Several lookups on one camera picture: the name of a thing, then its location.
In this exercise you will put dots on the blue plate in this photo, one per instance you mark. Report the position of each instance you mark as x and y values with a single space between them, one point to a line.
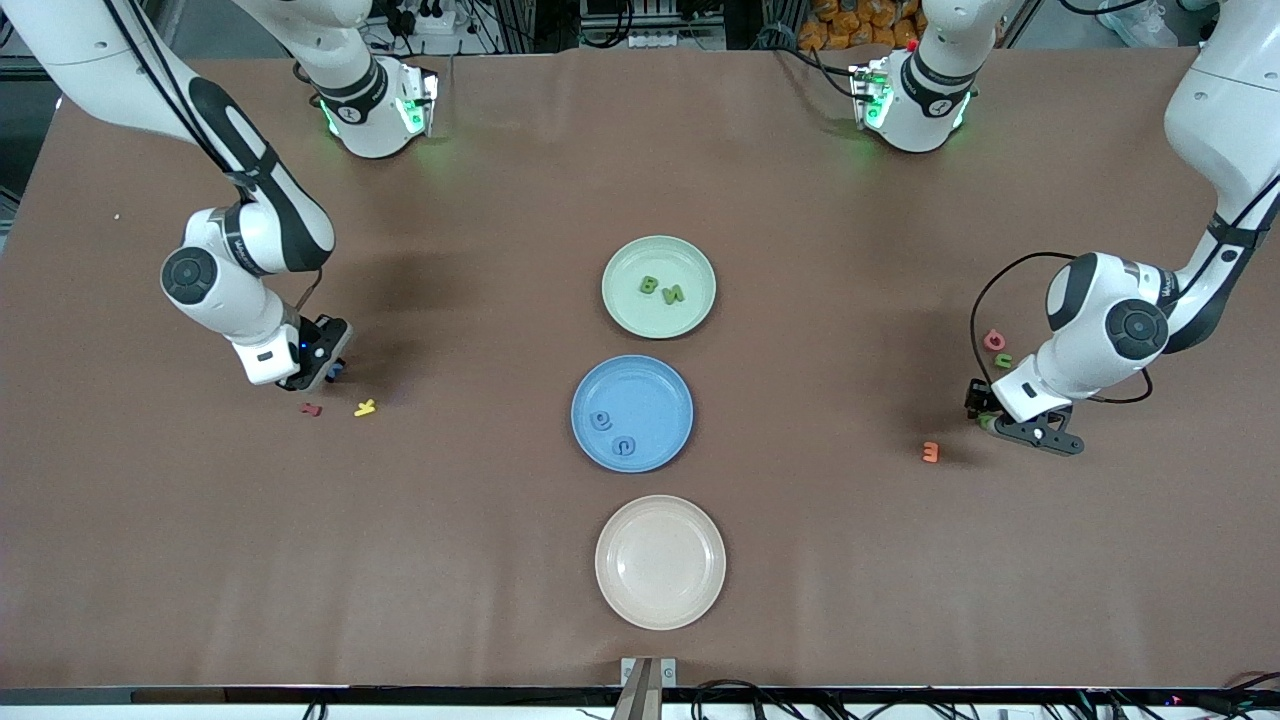
650 395

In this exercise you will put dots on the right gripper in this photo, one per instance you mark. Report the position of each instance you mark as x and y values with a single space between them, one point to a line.
323 343

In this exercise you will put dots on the blue foam lowercase letter e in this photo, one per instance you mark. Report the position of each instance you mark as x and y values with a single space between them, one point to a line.
595 422

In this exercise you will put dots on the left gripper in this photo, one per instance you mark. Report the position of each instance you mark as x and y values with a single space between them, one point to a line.
977 397

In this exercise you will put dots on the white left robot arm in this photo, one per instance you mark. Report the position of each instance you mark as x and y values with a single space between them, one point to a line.
1110 325

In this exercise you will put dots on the grey metal camera bracket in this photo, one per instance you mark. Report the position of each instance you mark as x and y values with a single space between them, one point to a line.
648 685

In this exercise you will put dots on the white power strip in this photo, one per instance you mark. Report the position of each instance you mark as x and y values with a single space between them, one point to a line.
425 18

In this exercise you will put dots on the green foam letter B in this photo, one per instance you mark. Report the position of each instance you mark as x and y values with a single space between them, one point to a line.
644 286

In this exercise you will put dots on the pile of orange objects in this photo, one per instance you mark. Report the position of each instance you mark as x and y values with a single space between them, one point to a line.
850 25

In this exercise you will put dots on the white shoe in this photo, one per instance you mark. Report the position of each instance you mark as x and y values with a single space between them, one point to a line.
1130 22

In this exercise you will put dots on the green foam letter N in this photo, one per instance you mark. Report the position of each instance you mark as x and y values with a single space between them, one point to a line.
673 294

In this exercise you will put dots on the yellow foam letter K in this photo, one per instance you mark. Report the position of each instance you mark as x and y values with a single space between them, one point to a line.
364 408

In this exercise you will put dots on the pale green plate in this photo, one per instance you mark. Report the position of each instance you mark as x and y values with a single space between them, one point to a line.
680 260

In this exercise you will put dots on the pink foam letter Q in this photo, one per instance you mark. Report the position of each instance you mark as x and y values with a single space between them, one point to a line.
986 340

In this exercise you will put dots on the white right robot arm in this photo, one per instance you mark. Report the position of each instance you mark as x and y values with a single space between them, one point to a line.
250 250

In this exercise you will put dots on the orange foam letter E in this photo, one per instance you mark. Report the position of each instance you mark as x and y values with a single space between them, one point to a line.
936 452

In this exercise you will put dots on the grey equipment box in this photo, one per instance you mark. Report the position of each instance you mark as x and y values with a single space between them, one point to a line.
650 25

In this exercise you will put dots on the beige plate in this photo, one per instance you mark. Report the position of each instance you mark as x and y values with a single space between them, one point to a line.
660 562

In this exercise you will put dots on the blue foam letter C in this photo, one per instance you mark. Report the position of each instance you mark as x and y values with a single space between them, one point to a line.
616 447

